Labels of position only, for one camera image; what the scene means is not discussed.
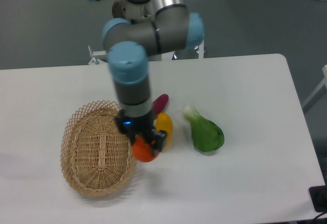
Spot woven wicker basket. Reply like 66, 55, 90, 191
60, 100, 136, 197

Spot white furniture leg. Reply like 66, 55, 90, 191
301, 65, 326, 114

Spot purple sweet potato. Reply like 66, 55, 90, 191
152, 94, 169, 116

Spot green bok choy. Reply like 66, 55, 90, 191
182, 104, 225, 153

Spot orange fruit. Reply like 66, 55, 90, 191
132, 136, 160, 163

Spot black device at table edge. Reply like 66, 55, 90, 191
309, 185, 326, 213

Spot yellow mango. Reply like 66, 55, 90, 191
155, 113, 173, 150

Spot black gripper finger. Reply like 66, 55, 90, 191
148, 129, 168, 156
114, 109, 136, 145

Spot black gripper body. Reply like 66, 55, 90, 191
125, 110, 154, 143

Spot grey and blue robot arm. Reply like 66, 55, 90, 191
89, 0, 204, 156

